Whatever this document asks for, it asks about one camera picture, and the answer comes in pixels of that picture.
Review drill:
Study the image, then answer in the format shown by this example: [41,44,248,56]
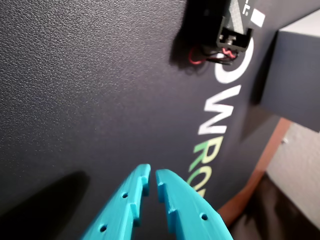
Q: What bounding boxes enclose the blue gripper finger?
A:
[80,163,152,240]
[155,169,235,240]

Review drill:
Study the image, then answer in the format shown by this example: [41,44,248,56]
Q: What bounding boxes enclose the small black Procell battery pack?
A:
[184,0,254,66]

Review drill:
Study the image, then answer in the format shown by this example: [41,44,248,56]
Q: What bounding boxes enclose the dark navy WOWROBO mat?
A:
[0,0,320,240]

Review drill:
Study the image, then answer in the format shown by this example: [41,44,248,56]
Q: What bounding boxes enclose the white open cardboard box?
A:
[259,8,320,133]

